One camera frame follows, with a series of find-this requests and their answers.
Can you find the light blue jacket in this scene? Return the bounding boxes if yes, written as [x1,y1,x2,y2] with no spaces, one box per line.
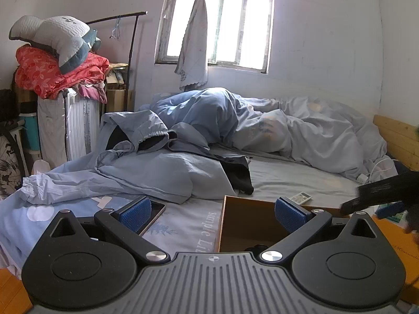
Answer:
[1,111,253,274]

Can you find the smartphone with pink case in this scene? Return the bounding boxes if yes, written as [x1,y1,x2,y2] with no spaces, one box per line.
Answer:
[107,197,167,237]

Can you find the black garment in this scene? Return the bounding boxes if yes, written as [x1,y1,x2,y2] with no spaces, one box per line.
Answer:
[97,123,254,204]

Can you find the white charger with cable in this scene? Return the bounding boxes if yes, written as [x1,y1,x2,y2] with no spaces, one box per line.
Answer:
[356,157,398,185]

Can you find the wooden headboard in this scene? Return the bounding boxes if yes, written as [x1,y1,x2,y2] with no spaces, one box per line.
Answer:
[373,115,419,171]

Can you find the red folded blanket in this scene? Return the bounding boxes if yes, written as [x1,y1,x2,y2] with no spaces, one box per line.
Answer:
[15,45,109,104]

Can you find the grey blue duvet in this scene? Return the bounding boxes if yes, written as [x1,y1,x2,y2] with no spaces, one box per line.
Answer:
[140,87,398,182]

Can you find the black clothes rack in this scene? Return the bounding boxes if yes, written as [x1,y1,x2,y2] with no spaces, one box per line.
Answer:
[87,11,148,111]

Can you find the white remote control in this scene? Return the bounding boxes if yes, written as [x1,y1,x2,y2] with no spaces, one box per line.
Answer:
[290,192,312,206]

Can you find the orange box lid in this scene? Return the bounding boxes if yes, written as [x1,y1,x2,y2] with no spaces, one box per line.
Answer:
[372,214,419,288]

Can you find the cardboard boxes stack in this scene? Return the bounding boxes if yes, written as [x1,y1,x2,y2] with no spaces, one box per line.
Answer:
[103,63,134,113]

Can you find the white curtain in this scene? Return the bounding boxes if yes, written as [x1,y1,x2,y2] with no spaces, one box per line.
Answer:
[175,0,208,92]

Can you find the white grey pillow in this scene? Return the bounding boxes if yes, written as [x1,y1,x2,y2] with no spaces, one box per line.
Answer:
[9,15,101,75]

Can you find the orange cardboard box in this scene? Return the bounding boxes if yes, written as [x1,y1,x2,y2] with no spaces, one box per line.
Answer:
[216,196,349,253]

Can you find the window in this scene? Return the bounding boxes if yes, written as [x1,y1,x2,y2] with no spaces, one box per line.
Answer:
[156,0,275,74]

